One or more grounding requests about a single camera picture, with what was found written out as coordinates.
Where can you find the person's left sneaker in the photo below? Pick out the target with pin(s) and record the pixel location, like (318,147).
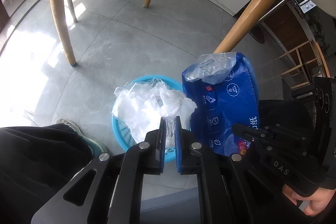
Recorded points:
(96,147)

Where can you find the wooden shelf rack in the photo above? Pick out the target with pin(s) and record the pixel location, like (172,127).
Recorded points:
(308,62)

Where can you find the person's right hand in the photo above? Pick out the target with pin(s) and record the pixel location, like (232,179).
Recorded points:
(318,201)

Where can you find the clear plastic wrap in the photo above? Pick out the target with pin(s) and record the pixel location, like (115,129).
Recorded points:
(142,105)

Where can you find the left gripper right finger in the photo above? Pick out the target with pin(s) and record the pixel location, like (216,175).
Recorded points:
(185,160)

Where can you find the blue tissue pack wrapper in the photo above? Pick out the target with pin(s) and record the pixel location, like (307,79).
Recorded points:
(224,88)

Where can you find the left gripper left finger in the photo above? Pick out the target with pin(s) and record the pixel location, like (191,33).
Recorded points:
(156,156)

